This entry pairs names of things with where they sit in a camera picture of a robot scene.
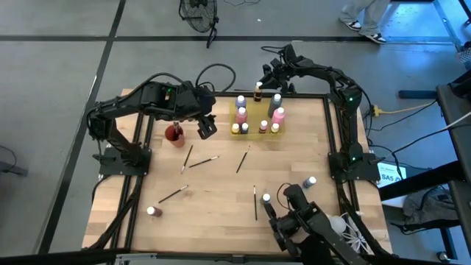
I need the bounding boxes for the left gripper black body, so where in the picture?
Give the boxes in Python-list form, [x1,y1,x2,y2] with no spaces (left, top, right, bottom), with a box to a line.
[172,86,217,121]

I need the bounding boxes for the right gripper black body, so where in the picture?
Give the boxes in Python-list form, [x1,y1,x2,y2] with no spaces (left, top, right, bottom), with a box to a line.
[272,54,301,91]

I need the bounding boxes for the small tan paint bottle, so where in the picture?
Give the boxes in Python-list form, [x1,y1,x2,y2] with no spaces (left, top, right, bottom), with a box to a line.
[252,81,264,103]

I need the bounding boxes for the large gray paint bottle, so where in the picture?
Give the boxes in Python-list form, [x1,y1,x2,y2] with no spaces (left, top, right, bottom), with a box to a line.
[267,93,283,118]

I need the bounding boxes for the large rose paint bottle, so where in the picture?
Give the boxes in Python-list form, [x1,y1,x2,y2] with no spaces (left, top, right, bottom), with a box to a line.
[235,106,249,126]

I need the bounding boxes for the large light pink paint bottle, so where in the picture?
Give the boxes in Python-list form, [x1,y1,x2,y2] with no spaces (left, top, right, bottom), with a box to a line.
[271,106,287,126]

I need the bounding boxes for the orange plastic cup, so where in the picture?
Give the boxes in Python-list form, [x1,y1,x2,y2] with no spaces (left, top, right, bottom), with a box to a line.
[163,121,186,148]

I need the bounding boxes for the yellow translucent plastic bin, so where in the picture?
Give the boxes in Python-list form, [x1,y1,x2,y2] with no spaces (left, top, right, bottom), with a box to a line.
[230,96,285,140]

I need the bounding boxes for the black floor fan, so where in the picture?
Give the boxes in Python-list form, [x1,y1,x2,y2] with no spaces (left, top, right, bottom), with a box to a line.
[178,0,220,49]

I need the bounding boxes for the person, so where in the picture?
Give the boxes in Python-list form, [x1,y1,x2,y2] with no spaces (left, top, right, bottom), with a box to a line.
[338,0,391,38]

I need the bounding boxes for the white SA5 label sign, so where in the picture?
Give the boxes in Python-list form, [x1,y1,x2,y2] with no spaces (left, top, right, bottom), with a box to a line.
[377,161,408,189]

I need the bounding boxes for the round lamp with white bulb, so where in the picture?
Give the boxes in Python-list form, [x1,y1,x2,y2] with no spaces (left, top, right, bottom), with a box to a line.
[328,215,347,235]

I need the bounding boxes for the black desk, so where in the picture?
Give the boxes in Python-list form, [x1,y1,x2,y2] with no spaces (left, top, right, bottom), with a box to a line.
[436,69,471,222]

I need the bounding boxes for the gray stand foot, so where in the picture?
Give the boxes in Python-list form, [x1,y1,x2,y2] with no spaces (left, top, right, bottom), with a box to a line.
[0,161,29,177]

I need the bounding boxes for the gray bag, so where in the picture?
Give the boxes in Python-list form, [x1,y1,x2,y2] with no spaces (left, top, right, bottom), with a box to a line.
[403,185,456,222]

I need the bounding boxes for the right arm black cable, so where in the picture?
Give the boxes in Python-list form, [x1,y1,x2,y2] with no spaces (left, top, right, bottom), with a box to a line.
[260,43,295,60]

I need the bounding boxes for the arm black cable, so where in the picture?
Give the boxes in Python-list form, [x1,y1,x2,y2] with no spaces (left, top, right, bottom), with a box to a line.
[260,43,295,60]
[194,63,237,97]

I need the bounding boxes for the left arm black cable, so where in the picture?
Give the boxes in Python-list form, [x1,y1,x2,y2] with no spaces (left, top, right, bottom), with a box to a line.
[194,63,237,97]

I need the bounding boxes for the yellow power strip with cable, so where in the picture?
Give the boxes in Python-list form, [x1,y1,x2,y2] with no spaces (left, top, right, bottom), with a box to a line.
[369,99,437,118]

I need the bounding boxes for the black floor cable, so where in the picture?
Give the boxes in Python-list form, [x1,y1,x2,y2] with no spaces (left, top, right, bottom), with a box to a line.
[362,110,439,133]

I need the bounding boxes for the coiled white cable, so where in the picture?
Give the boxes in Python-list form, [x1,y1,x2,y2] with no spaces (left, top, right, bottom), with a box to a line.
[340,213,387,255]

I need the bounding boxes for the white floor cable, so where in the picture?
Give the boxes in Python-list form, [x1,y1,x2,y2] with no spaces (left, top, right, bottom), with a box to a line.
[436,110,471,135]

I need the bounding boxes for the thin black cable loop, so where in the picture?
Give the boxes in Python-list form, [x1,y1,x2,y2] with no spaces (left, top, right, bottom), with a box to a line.
[0,145,18,166]

